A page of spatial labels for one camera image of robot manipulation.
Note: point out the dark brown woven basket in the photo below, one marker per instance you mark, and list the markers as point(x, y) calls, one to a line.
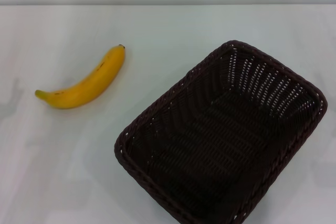
point(210, 140)

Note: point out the yellow banana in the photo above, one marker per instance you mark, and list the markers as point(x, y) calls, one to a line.
point(86, 85)

